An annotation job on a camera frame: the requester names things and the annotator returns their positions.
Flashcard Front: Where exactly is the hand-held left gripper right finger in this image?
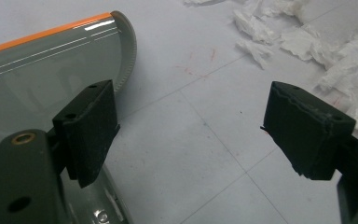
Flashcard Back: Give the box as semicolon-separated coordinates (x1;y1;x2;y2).
259;80;357;181

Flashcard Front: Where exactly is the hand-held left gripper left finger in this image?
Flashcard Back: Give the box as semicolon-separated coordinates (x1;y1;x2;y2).
51;79;121;189

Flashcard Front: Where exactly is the grey dustpan with orange edge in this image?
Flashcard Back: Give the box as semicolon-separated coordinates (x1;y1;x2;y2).
0;10;138;224

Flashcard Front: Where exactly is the pile of white paper scraps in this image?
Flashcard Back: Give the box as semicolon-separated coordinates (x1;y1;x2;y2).
183;0;358;138

